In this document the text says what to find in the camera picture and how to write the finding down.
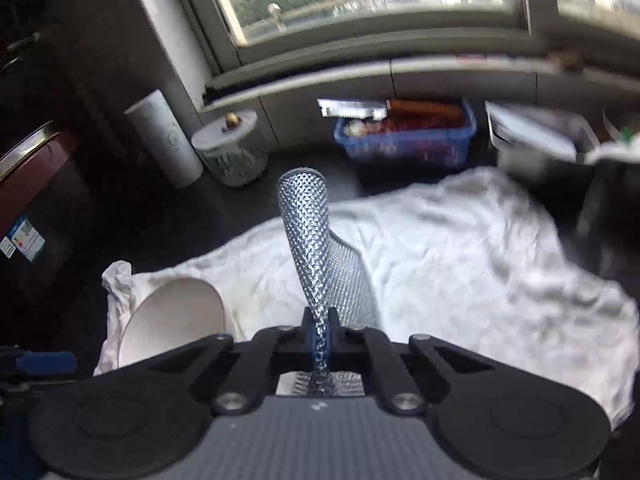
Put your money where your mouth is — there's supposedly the silver mesh scrubbing cloth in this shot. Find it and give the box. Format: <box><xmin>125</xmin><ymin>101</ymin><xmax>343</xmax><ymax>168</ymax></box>
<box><xmin>278</xmin><ymin>168</ymin><xmax>378</xmax><ymax>396</ymax></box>

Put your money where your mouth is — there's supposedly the white ceramic bowl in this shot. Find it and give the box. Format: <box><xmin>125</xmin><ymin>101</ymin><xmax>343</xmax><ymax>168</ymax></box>
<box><xmin>117</xmin><ymin>278</ymin><xmax>235</xmax><ymax>367</ymax></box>

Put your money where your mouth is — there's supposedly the white cloth towel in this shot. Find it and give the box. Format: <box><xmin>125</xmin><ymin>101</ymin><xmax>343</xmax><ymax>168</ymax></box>
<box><xmin>96</xmin><ymin>169</ymin><xmax>639</xmax><ymax>422</ymax></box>

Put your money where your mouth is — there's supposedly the dark red appliance with label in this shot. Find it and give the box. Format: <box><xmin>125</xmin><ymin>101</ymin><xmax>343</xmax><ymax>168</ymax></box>
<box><xmin>1</xmin><ymin>122</ymin><xmax>78</xmax><ymax>263</ymax></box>

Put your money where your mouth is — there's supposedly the glass jar with lid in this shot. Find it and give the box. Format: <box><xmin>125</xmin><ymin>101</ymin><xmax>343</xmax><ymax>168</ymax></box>
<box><xmin>191</xmin><ymin>110</ymin><xmax>268</xmax><ymax>188</ymax></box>

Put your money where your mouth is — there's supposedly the blue plastic basket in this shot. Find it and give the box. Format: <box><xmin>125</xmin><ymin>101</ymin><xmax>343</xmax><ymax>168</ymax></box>
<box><xmin>333</xmin><ymin>99</ymin><xmax>477</xmax><ymax>168</ymax></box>

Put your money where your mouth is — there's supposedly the silver foil package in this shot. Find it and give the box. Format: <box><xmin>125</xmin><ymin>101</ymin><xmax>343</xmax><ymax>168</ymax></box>
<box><xmin>317</xmin><ymin>99</ymin><xmax>388</xmax><ymax>122</ymax></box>

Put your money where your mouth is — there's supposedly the orange-brown cylinder in basket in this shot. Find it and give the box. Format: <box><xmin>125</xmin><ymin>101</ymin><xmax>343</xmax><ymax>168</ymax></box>
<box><xmin>386</xmin><ymin>100</ymin><xmax>464</xmax><ymax>119</ymax></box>

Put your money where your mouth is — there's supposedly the white paper towel roll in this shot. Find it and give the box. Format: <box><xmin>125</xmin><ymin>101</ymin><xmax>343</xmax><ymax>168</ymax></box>
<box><xmin>124</xmin><ymin>90</ymin><xmax>204</xmax><ymax>188</ymax></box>

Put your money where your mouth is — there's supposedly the white ladle spoon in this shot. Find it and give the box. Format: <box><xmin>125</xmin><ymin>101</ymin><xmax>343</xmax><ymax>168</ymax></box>
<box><xmin>585</xmin><ymin>136</ymin><xmax>640</xmax><ymax>165</ymax></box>

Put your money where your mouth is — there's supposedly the brown object on sill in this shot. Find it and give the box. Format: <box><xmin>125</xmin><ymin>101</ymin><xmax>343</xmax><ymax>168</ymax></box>
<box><xmin>547</xmin><ymin>50</ymin><xmax>585</xmax><ymax>73</ymax></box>

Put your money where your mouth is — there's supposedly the window frame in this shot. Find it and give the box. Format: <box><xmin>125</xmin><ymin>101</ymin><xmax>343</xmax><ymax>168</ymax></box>
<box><xmin>182</xmin><ymin>0</ymin><xmax>639</xmax><ymax>88</ymax></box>

